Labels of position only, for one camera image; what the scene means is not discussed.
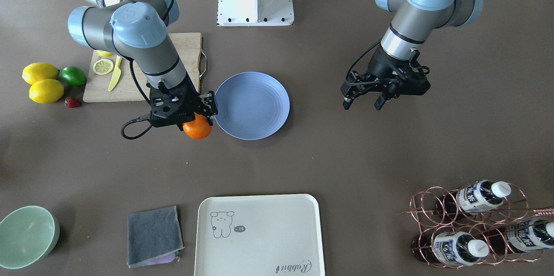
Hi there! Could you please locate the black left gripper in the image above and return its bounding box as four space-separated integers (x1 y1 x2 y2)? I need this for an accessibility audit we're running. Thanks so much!
340 45 431 111

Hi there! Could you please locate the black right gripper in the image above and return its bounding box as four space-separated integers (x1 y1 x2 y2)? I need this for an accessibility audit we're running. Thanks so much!
148 75 218 132

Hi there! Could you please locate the orange fruit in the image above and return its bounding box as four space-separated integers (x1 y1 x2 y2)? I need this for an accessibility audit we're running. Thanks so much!
184 113 212 140

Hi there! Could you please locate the blue plate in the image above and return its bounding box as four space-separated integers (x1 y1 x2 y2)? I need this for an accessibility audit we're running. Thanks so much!
215 71 290 141

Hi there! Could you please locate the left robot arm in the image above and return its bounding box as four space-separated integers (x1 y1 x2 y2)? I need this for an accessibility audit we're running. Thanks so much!
341 0 483 110

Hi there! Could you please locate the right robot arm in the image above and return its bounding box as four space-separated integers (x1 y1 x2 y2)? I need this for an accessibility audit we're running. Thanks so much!
68 0 218 128

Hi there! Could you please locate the wooden cutting board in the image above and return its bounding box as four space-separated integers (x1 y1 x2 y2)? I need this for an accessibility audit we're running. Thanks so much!
83 33 203 103

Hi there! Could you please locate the yellow plastic knife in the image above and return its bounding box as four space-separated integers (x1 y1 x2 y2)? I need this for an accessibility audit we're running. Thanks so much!
107 55 122 91

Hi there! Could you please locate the lemon slice lower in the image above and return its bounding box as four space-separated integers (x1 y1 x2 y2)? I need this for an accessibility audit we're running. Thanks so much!
92 58 115 76

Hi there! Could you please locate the lemon slice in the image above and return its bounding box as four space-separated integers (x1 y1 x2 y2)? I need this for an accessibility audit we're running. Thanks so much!
96 50 113 57
92 58 115 76

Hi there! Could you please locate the lemon slice upper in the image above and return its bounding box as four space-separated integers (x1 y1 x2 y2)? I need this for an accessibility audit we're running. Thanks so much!
96 50 113 57

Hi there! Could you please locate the grey folded cloth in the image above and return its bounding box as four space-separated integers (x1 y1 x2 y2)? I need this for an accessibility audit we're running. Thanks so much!
126 205 184 268

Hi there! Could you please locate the red strawberry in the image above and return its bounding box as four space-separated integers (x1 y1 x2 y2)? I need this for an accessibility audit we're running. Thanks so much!
64 97 81 108

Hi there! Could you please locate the green lime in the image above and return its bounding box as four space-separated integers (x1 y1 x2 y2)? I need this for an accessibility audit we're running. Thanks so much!
61 66 87 87

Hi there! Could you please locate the cream serving tray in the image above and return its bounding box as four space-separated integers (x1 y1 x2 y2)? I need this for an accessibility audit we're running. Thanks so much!
194 194 326 276

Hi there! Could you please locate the yellow lemon near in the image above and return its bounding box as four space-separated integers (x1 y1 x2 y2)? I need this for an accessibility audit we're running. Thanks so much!
29 79 64 104

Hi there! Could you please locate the yellow lemon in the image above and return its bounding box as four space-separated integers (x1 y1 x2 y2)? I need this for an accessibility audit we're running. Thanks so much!
29 79 64 104
22 62 60 85

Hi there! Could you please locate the dark sauce bottle one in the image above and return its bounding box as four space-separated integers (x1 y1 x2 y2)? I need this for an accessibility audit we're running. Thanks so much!
433 180 512 219

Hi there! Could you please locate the yellow lemon far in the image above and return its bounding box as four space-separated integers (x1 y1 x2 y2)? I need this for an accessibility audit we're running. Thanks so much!
22 62 60 85

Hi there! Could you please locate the dark sauce bottle two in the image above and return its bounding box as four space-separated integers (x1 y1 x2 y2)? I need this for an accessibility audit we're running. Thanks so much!
410 232 490 267

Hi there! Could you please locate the mint green bowl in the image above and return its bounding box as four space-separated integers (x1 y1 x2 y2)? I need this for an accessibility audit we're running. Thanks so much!
0 205 61 270

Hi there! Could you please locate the dark sauce bottle three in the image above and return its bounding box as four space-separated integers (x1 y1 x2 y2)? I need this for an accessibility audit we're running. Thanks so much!
484 219 554 255

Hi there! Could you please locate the copper wire bottle rack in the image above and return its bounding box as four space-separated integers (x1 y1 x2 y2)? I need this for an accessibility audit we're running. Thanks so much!
409 183 553 265

